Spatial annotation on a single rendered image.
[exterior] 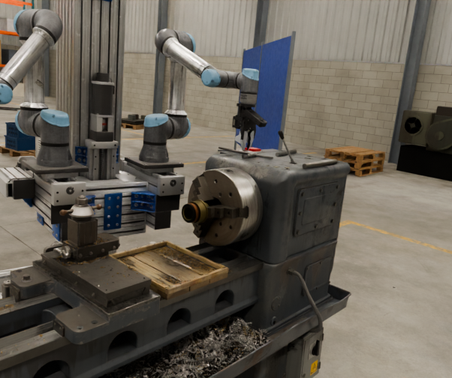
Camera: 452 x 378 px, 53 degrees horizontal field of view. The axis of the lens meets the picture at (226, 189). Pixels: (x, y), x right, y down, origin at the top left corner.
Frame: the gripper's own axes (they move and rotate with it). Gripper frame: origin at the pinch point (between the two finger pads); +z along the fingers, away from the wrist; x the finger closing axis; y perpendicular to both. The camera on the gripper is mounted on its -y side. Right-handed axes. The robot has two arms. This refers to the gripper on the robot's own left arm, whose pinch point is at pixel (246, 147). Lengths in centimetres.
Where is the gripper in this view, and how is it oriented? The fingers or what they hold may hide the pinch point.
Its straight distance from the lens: 211.4
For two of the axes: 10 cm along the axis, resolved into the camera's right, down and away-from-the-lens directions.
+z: -0.9, 9.7, 2.3
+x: -6.7, 1.1, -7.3
